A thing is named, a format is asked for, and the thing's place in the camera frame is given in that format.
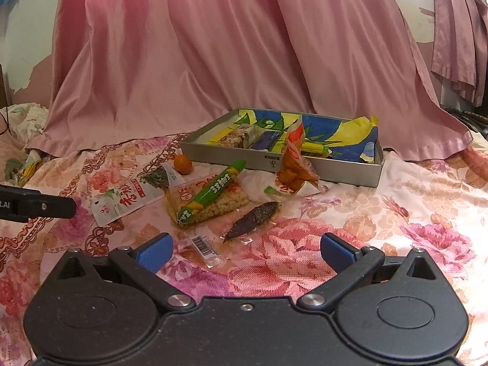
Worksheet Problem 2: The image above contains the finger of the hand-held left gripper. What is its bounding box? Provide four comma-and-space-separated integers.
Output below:
17, 194, 78, 221

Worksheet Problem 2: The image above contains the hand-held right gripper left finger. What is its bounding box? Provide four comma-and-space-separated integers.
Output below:
49, 232, 196, 310

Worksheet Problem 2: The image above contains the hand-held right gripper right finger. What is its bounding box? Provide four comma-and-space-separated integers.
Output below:
296, 232, 447, 310

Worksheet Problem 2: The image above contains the clear barcode packet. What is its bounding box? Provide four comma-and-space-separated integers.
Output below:
188, 234, 222, 268

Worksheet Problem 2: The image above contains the white green snack packet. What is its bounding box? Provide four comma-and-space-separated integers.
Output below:
91, 165, 174, 226

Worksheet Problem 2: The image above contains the grey tray box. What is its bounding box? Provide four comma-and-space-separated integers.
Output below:
179, 107, 386, 188

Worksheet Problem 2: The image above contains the green corn sausage packet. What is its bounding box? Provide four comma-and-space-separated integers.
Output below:
177, 159, 248, 225

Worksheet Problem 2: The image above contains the clear rice cracker packet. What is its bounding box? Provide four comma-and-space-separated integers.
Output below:
165, 177, 250, 229

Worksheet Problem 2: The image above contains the dark dried snack packet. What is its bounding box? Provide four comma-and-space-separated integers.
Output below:
222, 201, 283, 245

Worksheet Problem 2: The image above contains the orange red snack packet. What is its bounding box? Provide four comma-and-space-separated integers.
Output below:
265, 116, 328, 201

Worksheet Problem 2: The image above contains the dark blue snack packet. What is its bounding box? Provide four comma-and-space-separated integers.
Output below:
247, 130, 283, 151

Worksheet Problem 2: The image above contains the brown nut bar packet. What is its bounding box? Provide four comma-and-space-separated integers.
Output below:
219, 124, 264, 149

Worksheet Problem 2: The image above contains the small orange fruit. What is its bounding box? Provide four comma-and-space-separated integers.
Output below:
173, 153, 193, 176

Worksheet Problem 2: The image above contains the crumpled floral cloth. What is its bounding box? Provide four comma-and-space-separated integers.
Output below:
0, 103, 50, 149

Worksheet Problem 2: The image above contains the floral bed sheet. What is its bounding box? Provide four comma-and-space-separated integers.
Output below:
0, 122, 488, 366

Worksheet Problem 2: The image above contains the blue yellow printed paper lining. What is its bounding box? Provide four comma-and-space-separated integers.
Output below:
208, 109, 380, 164

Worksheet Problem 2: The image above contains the large pink curtain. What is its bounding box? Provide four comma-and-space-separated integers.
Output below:
23, 0, 475, 161

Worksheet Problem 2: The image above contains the mauve curtain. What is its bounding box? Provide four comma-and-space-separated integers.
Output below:
431, 0, 488, 107

